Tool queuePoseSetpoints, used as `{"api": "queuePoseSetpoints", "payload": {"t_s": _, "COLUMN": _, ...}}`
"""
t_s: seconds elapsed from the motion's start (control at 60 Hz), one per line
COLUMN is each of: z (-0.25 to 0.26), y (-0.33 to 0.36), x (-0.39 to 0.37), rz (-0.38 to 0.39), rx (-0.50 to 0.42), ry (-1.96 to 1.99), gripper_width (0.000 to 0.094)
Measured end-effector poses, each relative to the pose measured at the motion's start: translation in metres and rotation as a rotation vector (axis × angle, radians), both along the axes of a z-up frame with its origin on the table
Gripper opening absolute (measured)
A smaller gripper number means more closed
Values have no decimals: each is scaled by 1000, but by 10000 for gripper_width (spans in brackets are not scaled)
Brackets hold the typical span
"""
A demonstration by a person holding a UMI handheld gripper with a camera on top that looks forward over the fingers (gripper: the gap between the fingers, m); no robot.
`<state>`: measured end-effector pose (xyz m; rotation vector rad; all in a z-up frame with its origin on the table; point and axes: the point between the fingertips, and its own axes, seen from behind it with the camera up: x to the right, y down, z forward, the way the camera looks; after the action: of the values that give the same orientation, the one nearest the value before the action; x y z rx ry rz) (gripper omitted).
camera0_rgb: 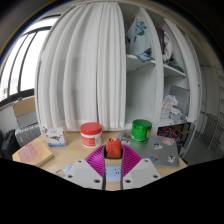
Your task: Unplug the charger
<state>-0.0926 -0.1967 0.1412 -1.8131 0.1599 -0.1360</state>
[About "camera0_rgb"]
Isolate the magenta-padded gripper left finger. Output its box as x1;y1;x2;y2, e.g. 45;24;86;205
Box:
64;144;108;191

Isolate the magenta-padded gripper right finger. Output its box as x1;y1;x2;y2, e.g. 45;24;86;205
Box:
120;144;163;191

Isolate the light blue power strip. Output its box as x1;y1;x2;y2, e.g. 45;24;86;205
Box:
62;162;123;183

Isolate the silver laptop with stickers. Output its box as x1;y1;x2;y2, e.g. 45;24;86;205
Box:
116;129;181;168

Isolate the white jar with red lid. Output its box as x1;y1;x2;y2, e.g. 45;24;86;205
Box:
79;121;104;149

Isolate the green round tin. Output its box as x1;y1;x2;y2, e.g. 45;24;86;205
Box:
130;119;153;145

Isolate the small white printed box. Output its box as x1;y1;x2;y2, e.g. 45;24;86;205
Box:
44;126;67;148

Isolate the multicoloured patterned bag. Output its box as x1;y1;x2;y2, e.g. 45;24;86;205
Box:
157;125;183;152

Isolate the yellow and pink book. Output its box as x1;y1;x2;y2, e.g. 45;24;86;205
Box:
11;137;55;168

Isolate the grey radiator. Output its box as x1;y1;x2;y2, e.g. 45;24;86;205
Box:
14;122;43;148

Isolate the black bag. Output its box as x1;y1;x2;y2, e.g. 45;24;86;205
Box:
0;129;21;161

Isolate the white shelf unit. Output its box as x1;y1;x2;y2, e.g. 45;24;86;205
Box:
121;3;202;128

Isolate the wooden and grey chair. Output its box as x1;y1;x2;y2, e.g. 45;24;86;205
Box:
12;96;40;129

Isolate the white curtain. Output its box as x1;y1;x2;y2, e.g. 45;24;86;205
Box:
34;2;128;132

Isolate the dark-framed window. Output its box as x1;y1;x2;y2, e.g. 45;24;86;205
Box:
0;19;58;108

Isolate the white power strip cable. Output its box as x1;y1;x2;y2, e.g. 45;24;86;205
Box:
54;168;66;178

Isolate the white wire drying rack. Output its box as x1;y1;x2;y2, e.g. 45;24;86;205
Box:
198;112;224;158

